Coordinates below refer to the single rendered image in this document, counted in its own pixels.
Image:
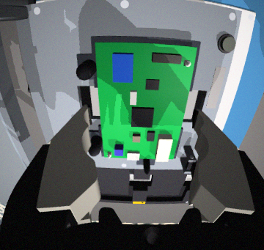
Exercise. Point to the green circuit board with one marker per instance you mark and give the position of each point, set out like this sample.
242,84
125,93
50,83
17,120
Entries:
143,91

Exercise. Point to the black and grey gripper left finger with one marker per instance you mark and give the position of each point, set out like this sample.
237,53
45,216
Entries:
58,189

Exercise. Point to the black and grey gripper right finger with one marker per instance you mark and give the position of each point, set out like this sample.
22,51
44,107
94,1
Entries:
226,186

